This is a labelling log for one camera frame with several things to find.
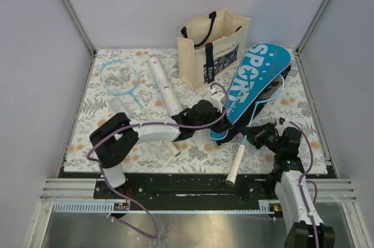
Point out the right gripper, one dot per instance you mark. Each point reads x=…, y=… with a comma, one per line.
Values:
x=256, y=134

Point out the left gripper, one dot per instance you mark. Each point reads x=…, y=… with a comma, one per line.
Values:
x=222, y=126

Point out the white shuttlecock tube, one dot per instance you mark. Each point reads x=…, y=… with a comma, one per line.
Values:
x=166, y=90

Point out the light blue racket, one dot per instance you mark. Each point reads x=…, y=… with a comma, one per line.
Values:
x=119, y=78
x=272, y=92

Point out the blue racket cover bag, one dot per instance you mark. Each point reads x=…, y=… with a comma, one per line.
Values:
x=260, y=66

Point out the clear plastic tube cap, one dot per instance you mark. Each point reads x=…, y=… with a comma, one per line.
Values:
x=119, y=109

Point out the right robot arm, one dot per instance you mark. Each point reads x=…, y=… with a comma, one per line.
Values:
x=304, y=226

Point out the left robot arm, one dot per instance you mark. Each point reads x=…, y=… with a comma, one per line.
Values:
x=114, y=140

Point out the beige canvas tote bag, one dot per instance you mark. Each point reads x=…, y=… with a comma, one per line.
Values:
x=209, y=45

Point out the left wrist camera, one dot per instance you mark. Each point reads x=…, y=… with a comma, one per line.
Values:
x=217, y=99

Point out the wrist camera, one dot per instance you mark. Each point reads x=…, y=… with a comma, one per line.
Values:
x=281, y=122
x=217, y=99

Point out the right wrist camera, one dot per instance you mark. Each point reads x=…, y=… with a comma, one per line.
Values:
x=281, y=122

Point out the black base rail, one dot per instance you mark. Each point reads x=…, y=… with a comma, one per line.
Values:
x=196, y=192

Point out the aluminium frame post left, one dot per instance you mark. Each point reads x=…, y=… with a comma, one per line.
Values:
x=79, y=27

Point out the aluminium frame post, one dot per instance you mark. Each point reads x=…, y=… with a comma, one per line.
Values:
x=312, y=26
x=79, y=27

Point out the aluminium frame post right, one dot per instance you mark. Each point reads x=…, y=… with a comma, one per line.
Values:
x=312, y=26

